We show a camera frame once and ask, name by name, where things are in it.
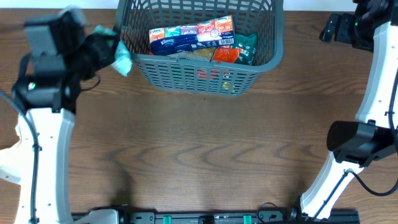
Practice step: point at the beige paper pouch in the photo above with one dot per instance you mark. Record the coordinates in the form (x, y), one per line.
(10, 165)

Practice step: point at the grey plastic basket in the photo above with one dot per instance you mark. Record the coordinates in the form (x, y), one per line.
(216, 47)

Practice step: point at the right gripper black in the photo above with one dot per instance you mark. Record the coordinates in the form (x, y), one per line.
(333, 28)

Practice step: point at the teal wet wipes pack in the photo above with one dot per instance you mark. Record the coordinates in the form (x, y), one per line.
(123, 63)

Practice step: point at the green Nescafe coffee bag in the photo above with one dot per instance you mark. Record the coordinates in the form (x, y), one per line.
(247, 46)

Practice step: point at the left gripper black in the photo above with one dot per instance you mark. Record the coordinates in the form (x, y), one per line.
(101, 49)

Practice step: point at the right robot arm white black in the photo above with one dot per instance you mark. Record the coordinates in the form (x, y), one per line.
(372, 136)

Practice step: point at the red tan pasta packet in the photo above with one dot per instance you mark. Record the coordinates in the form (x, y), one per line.
(220, 54)

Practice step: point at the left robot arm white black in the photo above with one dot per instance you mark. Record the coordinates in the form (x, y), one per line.
(48, 99)

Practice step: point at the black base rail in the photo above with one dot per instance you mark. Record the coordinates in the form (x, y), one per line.
(264, 214)

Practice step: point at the Kleenex tissue multipack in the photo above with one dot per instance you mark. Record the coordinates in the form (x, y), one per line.
(187, 38)

